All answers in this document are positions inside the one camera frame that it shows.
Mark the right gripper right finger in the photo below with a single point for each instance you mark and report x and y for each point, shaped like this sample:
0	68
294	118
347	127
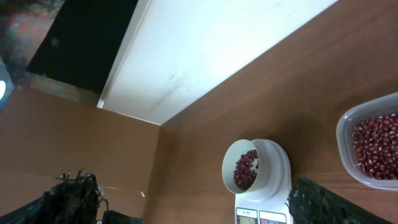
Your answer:
310	203

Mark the clear plastic container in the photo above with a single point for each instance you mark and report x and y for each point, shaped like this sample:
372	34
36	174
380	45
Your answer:
380	106

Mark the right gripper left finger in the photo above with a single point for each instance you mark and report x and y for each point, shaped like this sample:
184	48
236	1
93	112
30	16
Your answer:
73	200

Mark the white digital kitchen scale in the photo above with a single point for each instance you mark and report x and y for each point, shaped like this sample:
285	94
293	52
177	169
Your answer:
268	205

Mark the white round bowl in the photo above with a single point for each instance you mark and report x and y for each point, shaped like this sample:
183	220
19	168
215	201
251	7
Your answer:
233	154

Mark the red beans in bowl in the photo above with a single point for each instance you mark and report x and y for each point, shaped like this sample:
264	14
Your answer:
246	170

